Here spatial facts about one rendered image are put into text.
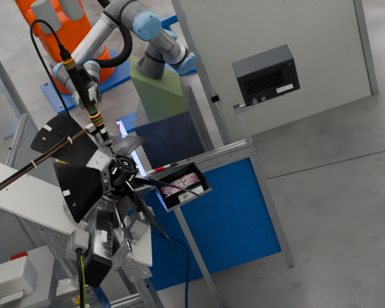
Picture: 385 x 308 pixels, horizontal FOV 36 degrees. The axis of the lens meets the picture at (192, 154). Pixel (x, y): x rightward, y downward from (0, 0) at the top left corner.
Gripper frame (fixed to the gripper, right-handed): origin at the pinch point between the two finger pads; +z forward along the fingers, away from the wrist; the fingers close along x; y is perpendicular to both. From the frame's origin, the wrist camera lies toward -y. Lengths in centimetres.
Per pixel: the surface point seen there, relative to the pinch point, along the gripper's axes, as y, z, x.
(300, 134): 149, -162, -91
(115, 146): 32.5, -17.6, 1.4
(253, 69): 27, -33, -66
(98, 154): 23.2, 1.6, 4.3
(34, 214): 28.5, 20.8, 31.4
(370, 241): 150, -38, -99
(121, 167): 26.6, 11.5, -4.2
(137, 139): 35.5, -23.2, -7.6
